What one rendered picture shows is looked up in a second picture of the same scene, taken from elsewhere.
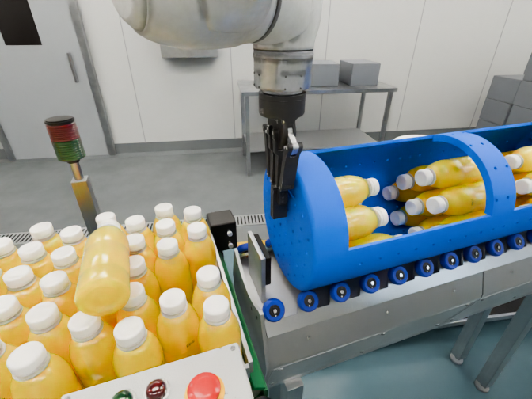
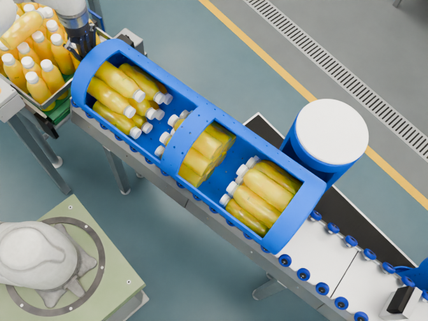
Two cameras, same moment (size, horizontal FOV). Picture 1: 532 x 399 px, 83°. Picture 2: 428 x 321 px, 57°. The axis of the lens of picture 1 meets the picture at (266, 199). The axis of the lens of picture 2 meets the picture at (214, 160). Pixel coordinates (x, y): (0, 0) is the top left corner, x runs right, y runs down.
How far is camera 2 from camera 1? 1.30 m
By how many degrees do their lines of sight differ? 45
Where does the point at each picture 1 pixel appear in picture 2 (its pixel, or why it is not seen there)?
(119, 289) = (8, 43)
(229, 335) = (31, 88)
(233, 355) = (9, 92)
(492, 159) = (179, 142)
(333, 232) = (77, 93)
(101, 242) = (20, 20)
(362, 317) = (114, 145)
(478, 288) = (183, 202)
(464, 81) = not seen: outside the picture
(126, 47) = not seen: outside the picture
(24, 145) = not seen: outside the picture
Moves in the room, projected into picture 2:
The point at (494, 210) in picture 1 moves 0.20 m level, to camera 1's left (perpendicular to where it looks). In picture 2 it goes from (161, 163) to (131, 116)
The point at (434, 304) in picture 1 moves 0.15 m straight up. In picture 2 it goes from (153, 179) to (151, 164)
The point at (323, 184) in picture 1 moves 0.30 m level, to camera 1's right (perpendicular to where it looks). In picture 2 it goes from (86, 71) to (131, 142)
